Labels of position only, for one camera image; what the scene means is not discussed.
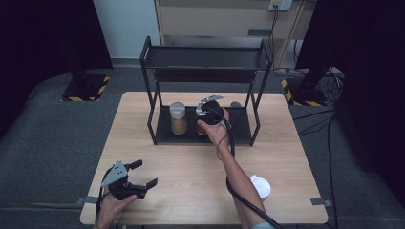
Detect black socket cable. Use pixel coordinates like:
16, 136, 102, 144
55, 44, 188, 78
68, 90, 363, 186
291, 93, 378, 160
268, 7, 280, 70

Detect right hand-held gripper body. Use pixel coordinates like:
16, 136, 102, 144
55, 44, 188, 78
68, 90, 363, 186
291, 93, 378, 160
197, 94, 225, 126

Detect white-lidded jar of pale spice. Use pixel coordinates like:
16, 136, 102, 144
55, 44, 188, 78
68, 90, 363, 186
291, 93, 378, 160
249, 174, 272, 202

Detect wooden cabinet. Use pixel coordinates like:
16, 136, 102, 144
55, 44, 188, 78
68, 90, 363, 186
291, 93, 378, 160
154, 0, 317, 70

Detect black curtain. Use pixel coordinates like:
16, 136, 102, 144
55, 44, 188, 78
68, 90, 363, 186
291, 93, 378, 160
0, 0, 114, 142
294, 0, 405, 201

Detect person's left hand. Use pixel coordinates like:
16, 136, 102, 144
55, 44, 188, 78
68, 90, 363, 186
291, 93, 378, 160
97, 186, 139, 224

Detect light blue sleeve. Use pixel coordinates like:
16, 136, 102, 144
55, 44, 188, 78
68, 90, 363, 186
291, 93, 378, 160
250, 221, 275, 229

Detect white-lidded jar of red-brown spice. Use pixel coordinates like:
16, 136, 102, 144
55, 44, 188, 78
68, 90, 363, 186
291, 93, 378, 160
195, 103, 210, 137

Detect black metal shelf rack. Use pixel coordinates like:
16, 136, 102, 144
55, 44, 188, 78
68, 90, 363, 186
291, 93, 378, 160
139, 35, 275, 147

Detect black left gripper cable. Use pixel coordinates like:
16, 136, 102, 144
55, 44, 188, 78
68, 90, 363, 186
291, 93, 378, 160
94, 168, 111, 229

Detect person's right hand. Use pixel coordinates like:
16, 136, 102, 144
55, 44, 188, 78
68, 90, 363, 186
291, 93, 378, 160
197, 108, 231, 154

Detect black floor cables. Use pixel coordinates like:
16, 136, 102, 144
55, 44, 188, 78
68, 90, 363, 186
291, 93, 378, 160
273, 65, 347, 229

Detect white wall socket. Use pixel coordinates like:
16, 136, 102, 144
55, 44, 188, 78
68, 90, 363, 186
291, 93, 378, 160
267, 0, 293, 12

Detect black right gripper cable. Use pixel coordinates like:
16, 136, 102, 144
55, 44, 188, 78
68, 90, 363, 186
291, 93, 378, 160
203, 106, 287, 229

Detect grey-lidded jar of tan spice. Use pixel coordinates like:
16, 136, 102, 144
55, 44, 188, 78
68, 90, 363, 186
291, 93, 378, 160
168, 101, 188, 136

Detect grey tape strip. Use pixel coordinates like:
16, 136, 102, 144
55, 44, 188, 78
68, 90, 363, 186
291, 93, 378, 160
75, 196, 99, 205
309, 197, 332, 207

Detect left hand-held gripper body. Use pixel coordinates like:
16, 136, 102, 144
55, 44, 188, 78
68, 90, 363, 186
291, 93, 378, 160
100, 159, 149, 201

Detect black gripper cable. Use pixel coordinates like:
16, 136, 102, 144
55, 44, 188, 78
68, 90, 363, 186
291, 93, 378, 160
203, 106, 287, 229
94, 168, 111, 229

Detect black stand with striped base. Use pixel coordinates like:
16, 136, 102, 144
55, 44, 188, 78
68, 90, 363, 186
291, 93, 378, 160
60, 63, 111, 103
280, 66, 329, 108

